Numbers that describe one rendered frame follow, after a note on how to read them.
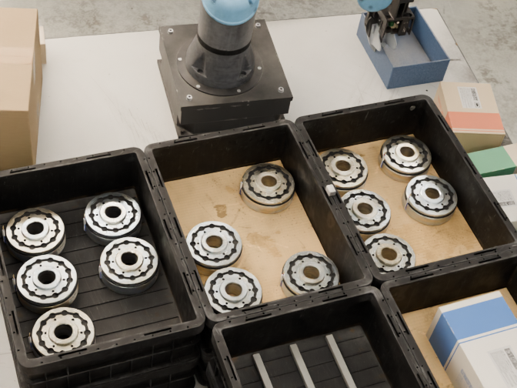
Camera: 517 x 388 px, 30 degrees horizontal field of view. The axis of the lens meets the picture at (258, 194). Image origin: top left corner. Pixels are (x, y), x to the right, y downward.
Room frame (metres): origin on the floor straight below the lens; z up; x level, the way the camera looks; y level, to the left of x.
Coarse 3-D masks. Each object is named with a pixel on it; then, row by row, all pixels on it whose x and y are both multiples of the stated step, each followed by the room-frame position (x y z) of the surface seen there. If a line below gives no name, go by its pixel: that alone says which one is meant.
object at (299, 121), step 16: (416, 96) 1.45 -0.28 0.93; (320, 112) 1.35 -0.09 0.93; (336, 112) 1.36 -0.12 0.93; (352, 112) 1.37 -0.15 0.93; (432, 112) 1.42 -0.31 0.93; (304, 128) 1.30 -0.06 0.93; (448, 128) 1.38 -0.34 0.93; (320, 160) 1.23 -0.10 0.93; (464, 160) 1.30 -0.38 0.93; (480, 176) 1.26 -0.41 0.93; (336, 192) 1.16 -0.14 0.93; (496, 208) 1.19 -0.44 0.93; (352, 224) 1.09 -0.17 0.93; (368, 256) 1.03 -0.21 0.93; (464, 256) 1.06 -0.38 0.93; (480, 256) 1.07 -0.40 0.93; (400, 272) 1.01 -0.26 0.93; (416, 272) 1.01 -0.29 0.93
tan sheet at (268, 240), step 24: (240, 168) 1.26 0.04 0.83; (168, 192) 1.17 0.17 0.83; (192, 192) 1.18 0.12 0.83; (216, 192) 1.19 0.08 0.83; (192, 216) 1.12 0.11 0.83; (216, 216) 1.13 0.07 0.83; (240, 216) 1.14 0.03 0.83; (264, 216) 1.15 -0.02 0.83; (288, 216) 1.16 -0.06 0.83; (264, 240) 1.10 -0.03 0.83; (288, 240) 1.11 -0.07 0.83; (312, 240) 1.12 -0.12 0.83; (240, 264) 1.03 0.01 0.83; (264, 264) 1.04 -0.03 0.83; (264, 288) 0.99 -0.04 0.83
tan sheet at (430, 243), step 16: (368, 144) 1.39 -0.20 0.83; (368, 160) 1.35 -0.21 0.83; (368, 176) 1.30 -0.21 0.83; (384, 176) 1.31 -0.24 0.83; (384, 192) 1.27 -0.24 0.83; (400, 192) 1.28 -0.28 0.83; (400, 208) 1.24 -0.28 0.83; (400, 224) 1.20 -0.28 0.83; (416, 224) 1.20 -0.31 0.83; (448, 224) 1.22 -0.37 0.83; (464, 224) 1.22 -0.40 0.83; (416, 240) 1.16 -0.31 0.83; (432, 240) 1.17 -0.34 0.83; (448, 240) 1.18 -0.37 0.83; (464, 240) 1.18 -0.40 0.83; (416, 256) 1.12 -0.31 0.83; (432, 256) 1.13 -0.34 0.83; (448, 256) 1.14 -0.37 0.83
